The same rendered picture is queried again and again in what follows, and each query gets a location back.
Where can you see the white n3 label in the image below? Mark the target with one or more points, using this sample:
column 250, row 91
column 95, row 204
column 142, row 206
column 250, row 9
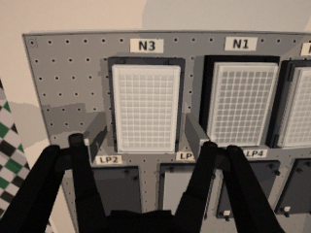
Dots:
column 146, row 45

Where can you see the white label reading lp4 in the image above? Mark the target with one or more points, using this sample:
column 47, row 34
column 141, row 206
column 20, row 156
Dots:
column 255, row 153

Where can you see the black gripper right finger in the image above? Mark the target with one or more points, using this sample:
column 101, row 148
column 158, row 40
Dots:
column 250, row 207

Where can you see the white n2 label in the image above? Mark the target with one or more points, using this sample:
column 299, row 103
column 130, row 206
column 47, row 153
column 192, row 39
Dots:
column 305, row 49

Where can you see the grey perforated base plate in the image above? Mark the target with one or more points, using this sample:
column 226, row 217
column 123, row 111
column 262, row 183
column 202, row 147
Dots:
column 70, row 75

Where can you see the white label reading n1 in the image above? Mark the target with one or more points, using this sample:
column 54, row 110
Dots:
column 240, row 43

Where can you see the cream label reading lp2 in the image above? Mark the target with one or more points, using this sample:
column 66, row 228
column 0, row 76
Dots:
column 109, row 159

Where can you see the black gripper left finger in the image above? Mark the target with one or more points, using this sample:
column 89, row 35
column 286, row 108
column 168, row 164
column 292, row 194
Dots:
column 31, row 208

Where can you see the white well plate lid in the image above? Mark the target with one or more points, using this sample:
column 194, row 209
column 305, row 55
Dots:
column 297, row 130
column 146, row 108

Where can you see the white label reading lp1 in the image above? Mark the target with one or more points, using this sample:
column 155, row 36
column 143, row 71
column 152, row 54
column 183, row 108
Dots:
column 184, row 155

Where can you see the translucent plastic plate lid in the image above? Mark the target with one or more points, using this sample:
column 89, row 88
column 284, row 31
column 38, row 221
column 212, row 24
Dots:
column 175, row 184

